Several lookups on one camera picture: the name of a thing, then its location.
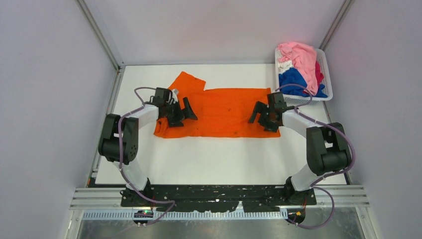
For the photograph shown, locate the white t shirt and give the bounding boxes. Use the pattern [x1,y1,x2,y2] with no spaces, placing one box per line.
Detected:
[277,60,294,74]

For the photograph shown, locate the blue t shirt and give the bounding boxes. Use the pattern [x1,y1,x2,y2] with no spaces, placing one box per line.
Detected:
[279,68,328,98]

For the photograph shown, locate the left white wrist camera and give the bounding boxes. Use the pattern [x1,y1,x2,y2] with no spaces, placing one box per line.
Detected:
[169,89,179,104]

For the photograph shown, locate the pink t shirt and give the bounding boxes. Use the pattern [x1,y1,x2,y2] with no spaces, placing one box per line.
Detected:
[277,42,319,96]

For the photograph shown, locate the white slotted cable duct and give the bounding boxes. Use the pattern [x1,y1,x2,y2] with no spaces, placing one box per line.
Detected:
[82,209,288,221]

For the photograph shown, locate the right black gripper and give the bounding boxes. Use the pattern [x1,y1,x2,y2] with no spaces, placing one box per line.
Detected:
[248,101,280,133]

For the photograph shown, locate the orange t shirt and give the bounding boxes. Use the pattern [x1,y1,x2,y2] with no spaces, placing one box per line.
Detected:
[154,72,281,138]

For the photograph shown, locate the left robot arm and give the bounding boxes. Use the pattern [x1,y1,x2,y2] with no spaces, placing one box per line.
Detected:
[98,88,198,206]

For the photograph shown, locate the white plastic laundry basket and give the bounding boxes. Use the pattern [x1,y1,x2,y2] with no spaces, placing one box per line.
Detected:
[274,47,333,105]

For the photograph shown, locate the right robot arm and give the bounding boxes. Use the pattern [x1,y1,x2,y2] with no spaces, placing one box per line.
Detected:
[248,92,354,205]

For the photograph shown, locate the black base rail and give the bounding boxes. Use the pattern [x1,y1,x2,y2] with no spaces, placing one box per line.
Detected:
[120,184,317,213]

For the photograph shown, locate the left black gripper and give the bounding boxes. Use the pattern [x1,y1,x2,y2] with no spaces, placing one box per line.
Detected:
[164,98,197,128]

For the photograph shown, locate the crimson t shirt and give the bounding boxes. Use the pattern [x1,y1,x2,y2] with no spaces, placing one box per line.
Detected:
[315,61,324,85]

